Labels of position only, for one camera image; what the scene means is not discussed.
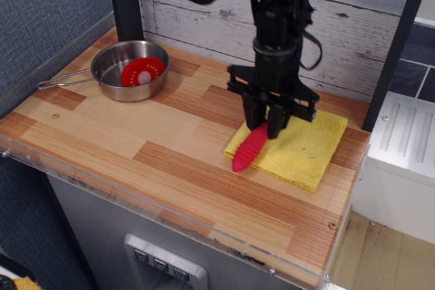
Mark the black frame post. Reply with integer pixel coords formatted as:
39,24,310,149
112,0,144,41
362,0,422,132

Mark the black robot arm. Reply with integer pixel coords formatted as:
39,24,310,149
228,0,319,139

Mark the red handled metal fork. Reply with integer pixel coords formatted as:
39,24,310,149
232,122,268,173

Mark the black right frame post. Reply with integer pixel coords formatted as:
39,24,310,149
362,0,422,132

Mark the steel pan with handle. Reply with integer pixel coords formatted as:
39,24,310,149
37,40,170,103

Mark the grey dispenser button panel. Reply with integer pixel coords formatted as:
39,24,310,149
124,233,209,289

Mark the red perforated plastic disc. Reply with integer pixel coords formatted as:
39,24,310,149
121,57,165,87

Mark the yellow object at corner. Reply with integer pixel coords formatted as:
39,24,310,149
14,277,42,290

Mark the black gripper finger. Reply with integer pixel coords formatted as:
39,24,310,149
242,92,266,130
268,105,292,139

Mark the black left frame post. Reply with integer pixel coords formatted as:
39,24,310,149
112,0,144,41

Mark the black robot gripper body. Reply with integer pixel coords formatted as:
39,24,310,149
228,48,319,122

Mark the white ribbed appliance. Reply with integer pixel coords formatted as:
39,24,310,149
351,92,434,243

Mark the yellow folded cloth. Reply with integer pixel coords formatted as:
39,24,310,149
224,111,347,192

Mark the silver toy fridge cabinet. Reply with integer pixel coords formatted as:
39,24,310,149
48,175,325,289

